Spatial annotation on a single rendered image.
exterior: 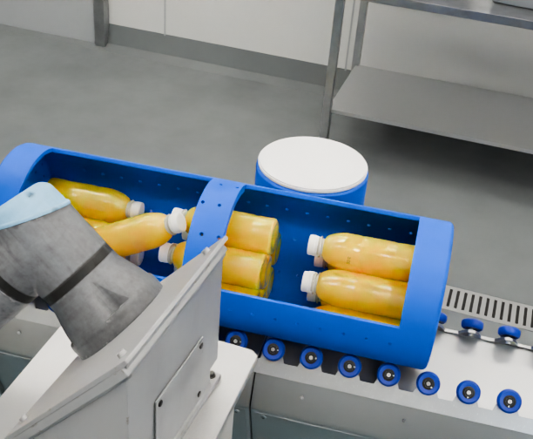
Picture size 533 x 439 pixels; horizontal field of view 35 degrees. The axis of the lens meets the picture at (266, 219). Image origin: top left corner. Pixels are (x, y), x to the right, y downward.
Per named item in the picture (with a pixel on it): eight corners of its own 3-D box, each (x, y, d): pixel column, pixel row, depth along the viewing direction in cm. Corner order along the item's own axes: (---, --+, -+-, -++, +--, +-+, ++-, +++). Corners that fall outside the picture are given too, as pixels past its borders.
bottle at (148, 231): (109, 260, 171) (187, 239, 163) (90, 266, 164) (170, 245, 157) (99, 226, 170) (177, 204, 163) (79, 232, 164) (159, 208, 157)
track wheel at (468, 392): (483, 383, 156) (482, 382, 158) (458, 377, 157) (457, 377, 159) (478, 407, 156) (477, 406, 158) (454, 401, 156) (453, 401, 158)
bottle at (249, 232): (279, 220, 165) (189, 203, 168) (274, 216, 158) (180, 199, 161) (273, 256, 165) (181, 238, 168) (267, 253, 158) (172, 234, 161)
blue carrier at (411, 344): (420, 401, 158) (447, 291, 140) (-8, 306, 172) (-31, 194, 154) (434, 300, 180) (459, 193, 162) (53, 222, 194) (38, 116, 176)
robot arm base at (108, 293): (133, 325, 108) (81, 268, 107) (64, 375, 115) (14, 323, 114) (177, 269, 121) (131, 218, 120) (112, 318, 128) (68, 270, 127)
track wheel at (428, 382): (430, 367, 158) (429, 366, 160) (411, 381, 158) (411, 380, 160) (445, 386, 157) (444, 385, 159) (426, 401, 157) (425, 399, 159)
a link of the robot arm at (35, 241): (98, 251, 110) (26, 173, 108) (23, 316, 112) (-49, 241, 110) (112, 233, 122) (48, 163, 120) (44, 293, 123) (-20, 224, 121)
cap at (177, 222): (180, 233, 162) (188, 230, 161) (171, 235, 158) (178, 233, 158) (174, 212, 162) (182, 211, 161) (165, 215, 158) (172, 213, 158)
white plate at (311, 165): (390, 167, 212) (389, 172, 213) (312, 126, 229) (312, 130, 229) (313, 202, 196) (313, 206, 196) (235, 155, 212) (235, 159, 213)
